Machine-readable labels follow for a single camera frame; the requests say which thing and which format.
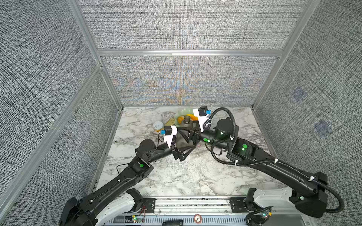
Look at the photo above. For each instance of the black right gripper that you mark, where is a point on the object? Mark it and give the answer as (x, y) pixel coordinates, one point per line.
(196, 135)

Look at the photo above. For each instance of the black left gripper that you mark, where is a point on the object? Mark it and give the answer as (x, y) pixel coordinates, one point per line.
(177, 155)

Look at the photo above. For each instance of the clear grey spray bottle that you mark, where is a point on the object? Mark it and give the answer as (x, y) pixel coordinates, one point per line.
(180, 142)

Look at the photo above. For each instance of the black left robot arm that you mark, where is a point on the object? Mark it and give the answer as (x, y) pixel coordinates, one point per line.
(118, 195)

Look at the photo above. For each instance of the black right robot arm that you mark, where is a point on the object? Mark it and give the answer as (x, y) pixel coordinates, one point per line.
(308, 190)

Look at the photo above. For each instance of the orange bread roll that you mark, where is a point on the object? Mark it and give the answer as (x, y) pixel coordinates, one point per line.
(180, 119)

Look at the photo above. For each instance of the yellow mango slice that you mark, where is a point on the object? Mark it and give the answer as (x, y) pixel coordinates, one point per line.
(192, 117)

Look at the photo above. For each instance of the green scalloped plate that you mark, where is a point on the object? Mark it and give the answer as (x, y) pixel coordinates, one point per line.
(183, 111)

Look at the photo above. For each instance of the small round white can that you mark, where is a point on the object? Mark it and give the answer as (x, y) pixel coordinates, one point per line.
(158, 126)

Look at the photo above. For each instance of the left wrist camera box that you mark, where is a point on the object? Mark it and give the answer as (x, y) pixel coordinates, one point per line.
(170, 134)

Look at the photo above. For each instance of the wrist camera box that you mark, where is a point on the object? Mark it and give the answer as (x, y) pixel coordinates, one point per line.
(170, 134)
(203, 114)

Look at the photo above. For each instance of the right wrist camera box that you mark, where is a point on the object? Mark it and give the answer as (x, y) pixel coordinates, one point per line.
(203, 114)

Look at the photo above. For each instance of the aluminium front rail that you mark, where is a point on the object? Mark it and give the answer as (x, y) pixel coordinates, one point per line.
(189, 210)

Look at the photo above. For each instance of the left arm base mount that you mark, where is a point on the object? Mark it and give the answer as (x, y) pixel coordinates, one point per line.
(146, 205)

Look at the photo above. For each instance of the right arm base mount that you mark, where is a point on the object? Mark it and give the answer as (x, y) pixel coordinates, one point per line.
(247, 204)

